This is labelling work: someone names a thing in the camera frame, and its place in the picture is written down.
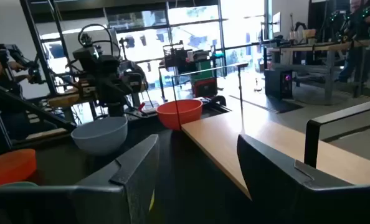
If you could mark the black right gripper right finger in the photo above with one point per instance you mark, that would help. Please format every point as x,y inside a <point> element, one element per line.
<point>275,189</point>

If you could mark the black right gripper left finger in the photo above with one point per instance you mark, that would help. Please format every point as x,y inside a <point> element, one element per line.
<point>132,186</point>

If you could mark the pale grey bowl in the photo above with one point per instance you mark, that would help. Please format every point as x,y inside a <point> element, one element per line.
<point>101,137</point>

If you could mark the large red-orange bowl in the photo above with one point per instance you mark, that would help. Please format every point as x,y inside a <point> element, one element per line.
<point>178,113</point>

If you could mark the teal bowl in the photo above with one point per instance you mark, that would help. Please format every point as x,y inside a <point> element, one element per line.
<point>18,184</point>

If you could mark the small orange bowl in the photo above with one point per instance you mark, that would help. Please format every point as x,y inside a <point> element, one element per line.
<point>7,166</point>

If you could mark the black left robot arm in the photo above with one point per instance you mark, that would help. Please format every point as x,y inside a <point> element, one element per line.
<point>105,77</point>

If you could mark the black background robot arm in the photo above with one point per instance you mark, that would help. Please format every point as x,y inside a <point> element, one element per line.
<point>20,59</point>

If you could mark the black table mat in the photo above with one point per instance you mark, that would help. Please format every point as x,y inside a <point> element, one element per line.
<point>197,186</point>

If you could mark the black computer tower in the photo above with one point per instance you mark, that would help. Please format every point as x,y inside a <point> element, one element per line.
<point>277,84</point>

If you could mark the red box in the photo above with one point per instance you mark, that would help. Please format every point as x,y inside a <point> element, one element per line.
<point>205,87</point>

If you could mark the green box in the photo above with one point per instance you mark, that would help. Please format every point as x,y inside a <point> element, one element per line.
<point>202,70</point>

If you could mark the wooden background work table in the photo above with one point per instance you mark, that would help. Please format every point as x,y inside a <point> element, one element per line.
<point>322,47</point>

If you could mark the wall-mounted monitor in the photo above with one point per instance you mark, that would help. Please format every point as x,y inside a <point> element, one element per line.
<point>276,22</point>

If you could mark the black rig frame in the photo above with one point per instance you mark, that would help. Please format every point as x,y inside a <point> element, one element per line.
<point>37,43</point>

